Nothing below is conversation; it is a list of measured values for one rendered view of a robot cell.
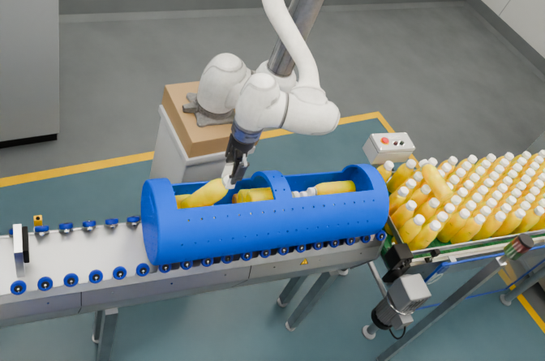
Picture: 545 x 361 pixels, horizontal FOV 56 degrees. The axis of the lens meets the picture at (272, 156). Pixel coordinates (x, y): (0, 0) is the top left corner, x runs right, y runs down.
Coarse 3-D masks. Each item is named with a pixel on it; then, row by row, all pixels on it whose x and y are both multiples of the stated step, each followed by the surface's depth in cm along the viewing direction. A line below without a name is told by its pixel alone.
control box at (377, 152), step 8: (376, 136) 233; (384, 136) 234; (400, 136) 238; (408, 136) 240; (368, 144) 235; (376, 144) 229; (384, 144) 231; (392, 144) 232; (400, 144) 234; (408, 144) 236; (368, 152) 235; (376, 152) 230; (384, 152) 230; (392, 152) 232; (400, 152) 234; (408, 152) 236; (376, 160) 233; (384, 160) 235; (392, 160) 237; (400, 160) 240
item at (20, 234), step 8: (16, 224) 157; (16, 232) 155; (24, 232) 157; (16, 240) 154; (24, 240) 155; (16, 248) 152; (24, 248) 153; (16, 256) 153; (24, 256) 155; (16, 264) 156; (24, 264) 165; (16, 272) 159; (24, 272) 161
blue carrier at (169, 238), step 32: (160, 192) 162; (192, 192) 188; (288, 192) 178; (352, 192) 188; (384, 192) 193; (160, 224) 157; (192, 224) 162; (224, 224) 166; (256, 224) 171; (288, 224) 176; (320, 224) 182; (352, 224) 189; (384, 224) 197; (160, 256) 161; (192, 256) 168
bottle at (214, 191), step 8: (208, 184) 167; (216, 184) 166; (224, 184) 166; (200, 192) 168; (208, 192) 166; (216, 192) 166; (224, 192) 167; (184, 200) 171; (192, 200) 168; (200, 200) 167; (208, 200) 167; (216, 200) 168
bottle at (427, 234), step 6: (426, 228) 210; (420, 234) 212; (426, 234) 210; (432, 234) 209; (414, 240) 216; (420, 240) 213; (426, 240) 211; (432, 240) 212; (414, 246) 216; (420, 246) 215; (426, 246) 215
